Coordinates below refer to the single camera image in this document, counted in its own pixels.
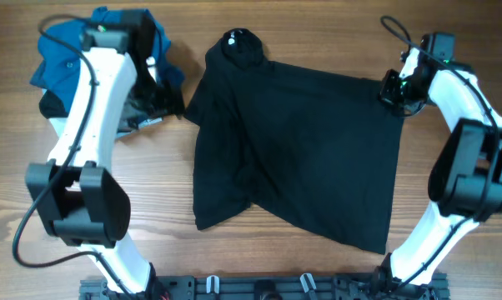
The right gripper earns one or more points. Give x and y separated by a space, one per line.
386 95

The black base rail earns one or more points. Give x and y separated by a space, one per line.
343 286

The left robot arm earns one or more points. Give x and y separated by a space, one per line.
102 77

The blue polo shirt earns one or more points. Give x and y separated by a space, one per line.
59 70

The navy folded shirt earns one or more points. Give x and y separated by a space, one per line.
51 106

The grey folded shirt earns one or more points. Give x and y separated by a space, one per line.
59 123

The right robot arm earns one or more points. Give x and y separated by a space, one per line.
465 184

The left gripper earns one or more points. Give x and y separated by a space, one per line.
171 102

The black polo shirt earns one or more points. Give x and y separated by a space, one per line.
316 149

